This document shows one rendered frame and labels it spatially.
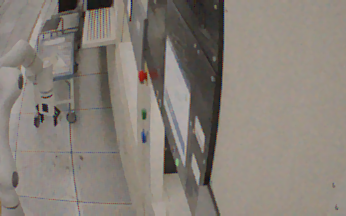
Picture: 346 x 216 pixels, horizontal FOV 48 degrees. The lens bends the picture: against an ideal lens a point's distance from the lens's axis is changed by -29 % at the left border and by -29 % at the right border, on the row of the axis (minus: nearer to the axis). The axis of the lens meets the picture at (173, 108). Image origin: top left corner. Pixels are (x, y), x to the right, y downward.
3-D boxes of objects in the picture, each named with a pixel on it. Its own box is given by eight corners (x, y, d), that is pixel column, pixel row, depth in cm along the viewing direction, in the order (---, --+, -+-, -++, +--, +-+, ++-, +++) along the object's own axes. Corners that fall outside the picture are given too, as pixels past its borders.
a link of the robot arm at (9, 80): (-1, 179, 164) (22, 191, 161) (-13, 182, 152) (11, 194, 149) (6, 66, 162) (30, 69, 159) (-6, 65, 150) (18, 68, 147)
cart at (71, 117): (38, 77, 458) (38, 37, 433) (78, 70, 469) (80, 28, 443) (34, 129, 378) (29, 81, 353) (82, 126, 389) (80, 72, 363)
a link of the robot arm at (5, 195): (14, 212, 160) (0, 173, 148) (-12, 198, 164) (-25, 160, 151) (22, 198, 170) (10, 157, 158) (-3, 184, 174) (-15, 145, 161)
